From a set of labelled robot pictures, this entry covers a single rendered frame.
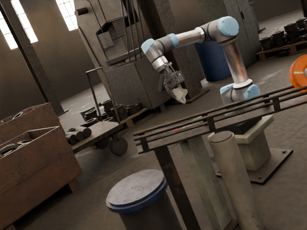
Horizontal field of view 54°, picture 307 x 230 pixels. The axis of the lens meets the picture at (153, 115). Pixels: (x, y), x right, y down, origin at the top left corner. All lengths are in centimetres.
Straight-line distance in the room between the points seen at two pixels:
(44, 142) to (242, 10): 386
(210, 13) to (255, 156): 351
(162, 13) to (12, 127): 252
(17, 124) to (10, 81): 840
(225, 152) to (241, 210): 32
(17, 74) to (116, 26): 692
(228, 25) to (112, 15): 500
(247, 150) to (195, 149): 60
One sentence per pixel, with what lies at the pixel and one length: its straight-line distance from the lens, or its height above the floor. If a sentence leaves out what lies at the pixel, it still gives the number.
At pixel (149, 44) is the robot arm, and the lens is 151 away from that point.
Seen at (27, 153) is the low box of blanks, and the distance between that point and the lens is 276.
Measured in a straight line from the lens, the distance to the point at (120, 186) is 156.
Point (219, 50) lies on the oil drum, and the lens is 500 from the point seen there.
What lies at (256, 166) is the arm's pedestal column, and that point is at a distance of 207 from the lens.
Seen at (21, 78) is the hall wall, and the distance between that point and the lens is 1284.
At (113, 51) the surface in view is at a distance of 695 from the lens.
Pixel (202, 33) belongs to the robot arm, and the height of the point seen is 96.
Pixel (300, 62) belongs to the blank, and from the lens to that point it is 126.
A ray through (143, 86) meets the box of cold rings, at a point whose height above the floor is 47.
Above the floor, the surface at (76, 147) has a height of 32.
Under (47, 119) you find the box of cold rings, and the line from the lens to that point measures 451.
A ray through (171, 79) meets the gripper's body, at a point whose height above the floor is 83.
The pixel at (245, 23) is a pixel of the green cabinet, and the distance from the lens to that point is 539.
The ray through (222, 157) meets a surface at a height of 44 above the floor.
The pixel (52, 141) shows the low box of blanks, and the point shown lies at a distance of 286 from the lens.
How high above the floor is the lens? 105
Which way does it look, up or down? 14 degrees down
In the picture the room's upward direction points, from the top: 22 degrees counter-clockwise
